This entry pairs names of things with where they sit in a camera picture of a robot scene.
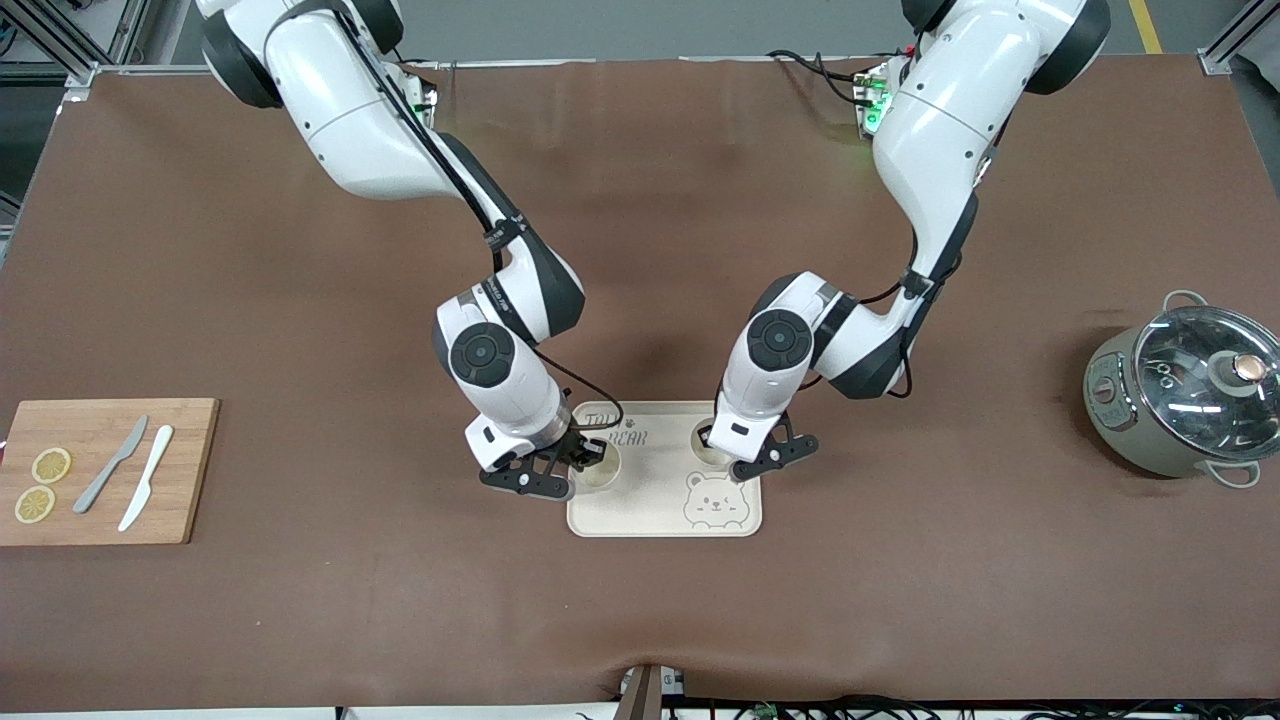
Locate grey-green electric cooking pot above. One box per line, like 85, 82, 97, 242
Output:
1083, 290, 1280, 489

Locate glass pot lid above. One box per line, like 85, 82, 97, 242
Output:
1133, 305, 1280, 463

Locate brown table cover mat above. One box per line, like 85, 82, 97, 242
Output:
0, 55, 1280, 701

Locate white plastic cup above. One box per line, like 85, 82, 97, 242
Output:
575, 440, 623, 491
690, 418, 741, 471

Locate aluminium frame profile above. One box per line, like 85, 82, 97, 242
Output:
1198, 0, 1280, 76
0, 0, 211, 96

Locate metal base plate green light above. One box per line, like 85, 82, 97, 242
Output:
405, 62, 439, 129

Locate black base cables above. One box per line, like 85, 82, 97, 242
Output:
768, 48, 866, 106

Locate grey plastic knife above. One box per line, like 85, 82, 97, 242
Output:
72, 415, 149, 515

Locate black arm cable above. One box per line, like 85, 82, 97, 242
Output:
340, 0, 625, 441
858, 225, 966, 401

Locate white plastic knife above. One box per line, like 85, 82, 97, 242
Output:
118, 425, 175, 533

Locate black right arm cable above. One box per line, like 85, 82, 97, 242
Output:
340, 0, 625, 441

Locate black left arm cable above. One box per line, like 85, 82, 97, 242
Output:
858, 225, 966, 401

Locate wooden cutting board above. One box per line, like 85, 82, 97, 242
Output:
0, 398, 221, 547

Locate cream tray with bear print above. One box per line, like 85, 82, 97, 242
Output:
567, 400, 763, 539

